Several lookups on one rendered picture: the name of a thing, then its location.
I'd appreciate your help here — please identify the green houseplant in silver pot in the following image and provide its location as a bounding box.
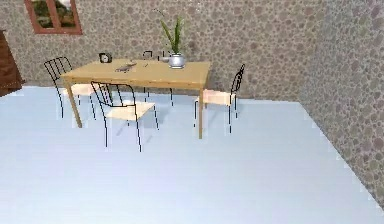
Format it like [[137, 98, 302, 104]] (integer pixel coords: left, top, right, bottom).
[[152, 8, 187, 70]]

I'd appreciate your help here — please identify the light wooden dining table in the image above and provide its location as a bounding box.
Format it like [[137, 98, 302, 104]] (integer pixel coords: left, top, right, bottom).
[[60, 60, 212, 140]]

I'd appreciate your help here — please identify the red-framed window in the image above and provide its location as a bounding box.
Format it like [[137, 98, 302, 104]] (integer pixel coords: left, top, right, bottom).
[[23, 0, 83, 36]]

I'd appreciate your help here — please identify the black alarm clock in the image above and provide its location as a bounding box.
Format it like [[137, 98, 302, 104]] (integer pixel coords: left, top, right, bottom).
[[98, 52, 113, 64]]

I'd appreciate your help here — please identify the grey flat vase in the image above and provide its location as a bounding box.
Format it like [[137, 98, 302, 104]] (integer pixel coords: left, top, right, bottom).
[[114, 61, 138, 73]]

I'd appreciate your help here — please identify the black wire chair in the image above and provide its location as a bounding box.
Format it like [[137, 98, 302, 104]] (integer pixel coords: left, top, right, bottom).
[[90, 80, 160, 153], [43, 56, 98, 121], [142, 50, 175, 108], [193, 63, 246, 135]]

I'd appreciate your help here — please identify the dark brown wooden cupboard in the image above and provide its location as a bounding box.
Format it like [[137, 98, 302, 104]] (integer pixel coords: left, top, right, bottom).
[[0, 29, 26, 98]]

